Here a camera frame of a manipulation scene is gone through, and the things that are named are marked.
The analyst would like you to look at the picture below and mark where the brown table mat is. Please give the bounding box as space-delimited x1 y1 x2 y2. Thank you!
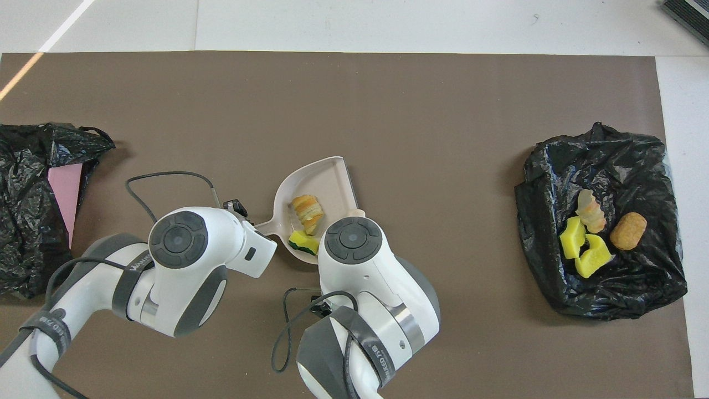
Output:
0 52 694 399

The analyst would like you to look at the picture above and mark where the beige plastic dustpan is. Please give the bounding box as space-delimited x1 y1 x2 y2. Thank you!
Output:
255 156 366 265

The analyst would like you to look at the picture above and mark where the black bag over pink bin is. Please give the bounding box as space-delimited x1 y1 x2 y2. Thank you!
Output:
0 122 116 300

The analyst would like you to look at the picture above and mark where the wedge bright yellow sponge piece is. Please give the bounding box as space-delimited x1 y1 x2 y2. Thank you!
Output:
559 216 587 260

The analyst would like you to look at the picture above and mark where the rounded pale yellow sponge chunk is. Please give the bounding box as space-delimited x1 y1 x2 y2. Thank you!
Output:
291 194 324 236

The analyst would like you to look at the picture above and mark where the green and yellow sponge piece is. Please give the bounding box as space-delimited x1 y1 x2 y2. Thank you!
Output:
288 230 321 257

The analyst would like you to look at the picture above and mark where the black bag lined bin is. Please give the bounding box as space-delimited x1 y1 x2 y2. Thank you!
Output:
514 122 689 322

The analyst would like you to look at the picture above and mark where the notched bright yellow sponge piece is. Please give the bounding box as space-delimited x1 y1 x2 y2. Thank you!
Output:
574 234 613 279

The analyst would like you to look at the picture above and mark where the dark ribbed floor object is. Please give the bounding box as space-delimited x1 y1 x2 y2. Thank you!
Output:
659 0 709 46

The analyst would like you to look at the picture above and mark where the pink plastic bin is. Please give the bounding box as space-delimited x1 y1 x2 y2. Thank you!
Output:
47 162 84 249

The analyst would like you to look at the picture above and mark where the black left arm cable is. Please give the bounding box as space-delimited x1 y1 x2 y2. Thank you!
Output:
126 171 248 225

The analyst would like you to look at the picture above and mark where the orange brown sponge chunk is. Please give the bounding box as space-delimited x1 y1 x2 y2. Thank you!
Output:
610 212 648 250

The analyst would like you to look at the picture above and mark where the grey beige sponge chunk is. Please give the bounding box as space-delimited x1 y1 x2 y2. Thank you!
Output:
576 189 607 234

